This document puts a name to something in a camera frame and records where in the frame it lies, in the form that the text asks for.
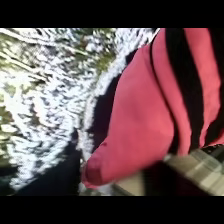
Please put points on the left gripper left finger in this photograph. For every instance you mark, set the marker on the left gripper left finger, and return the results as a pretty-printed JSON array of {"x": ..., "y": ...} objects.
[{"x": 61, "y": 176}]

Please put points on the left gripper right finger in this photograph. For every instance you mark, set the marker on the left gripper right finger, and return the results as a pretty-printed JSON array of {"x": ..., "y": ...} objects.
[{"x": 160, "y": 181}]

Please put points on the red garment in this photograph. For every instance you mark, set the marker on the red garment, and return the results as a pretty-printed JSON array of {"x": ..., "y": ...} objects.
[{"x": 140, "y": 116}]

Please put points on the checked garment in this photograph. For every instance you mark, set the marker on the checked garment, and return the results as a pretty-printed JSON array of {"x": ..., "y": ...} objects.
[{"x": 203, "y": 170}]

